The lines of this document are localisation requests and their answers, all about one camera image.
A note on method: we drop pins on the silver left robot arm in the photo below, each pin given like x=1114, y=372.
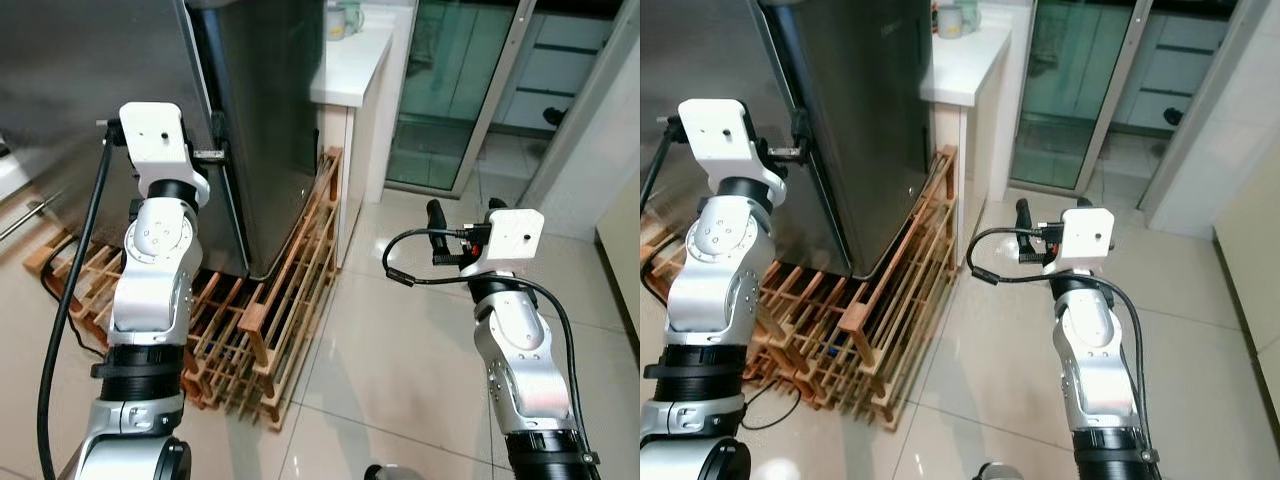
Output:
x=715, y=280
x=150, y=280

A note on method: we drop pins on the cream cabinet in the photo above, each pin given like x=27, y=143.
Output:
x=1250, y=280
x=620, y=260

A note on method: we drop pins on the wooden slatted floor rack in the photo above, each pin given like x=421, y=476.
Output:
x=290, y=290
x=890, y=300

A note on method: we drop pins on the aluminium framed glass door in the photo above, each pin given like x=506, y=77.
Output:
x=1065, y=90
x=440, y=90

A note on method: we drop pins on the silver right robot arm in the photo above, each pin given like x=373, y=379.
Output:
x=1095, y=360
x=520, y=360

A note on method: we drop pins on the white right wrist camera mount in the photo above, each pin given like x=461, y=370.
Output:
x=1085, y=235
x=515, y=238

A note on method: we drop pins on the grey robot foot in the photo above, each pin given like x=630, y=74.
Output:
x=385, y=472
x=997, y=471

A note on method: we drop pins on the white drawer cabinet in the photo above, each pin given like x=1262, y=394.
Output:
x=560, y=70
x=1180, y=70

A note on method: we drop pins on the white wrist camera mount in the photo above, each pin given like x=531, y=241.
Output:
x=155, y=140
x=1085, y=235
x=720, y=135
x=515, y=238

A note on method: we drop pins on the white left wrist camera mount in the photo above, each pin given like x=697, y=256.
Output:
x=155, y=140
x=720, y=135

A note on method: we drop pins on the stainless steel fridge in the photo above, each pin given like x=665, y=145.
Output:
x=860, y=100
x=120, y=60

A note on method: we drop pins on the white mug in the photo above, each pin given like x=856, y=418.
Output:
x=336, y=22
x=948, y=24

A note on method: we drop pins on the white counter cabinet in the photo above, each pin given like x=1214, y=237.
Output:
x=350, y=70
x=965, y=70

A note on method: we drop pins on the green mug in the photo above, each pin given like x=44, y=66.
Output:
x=973, y=20
x=354, y=18

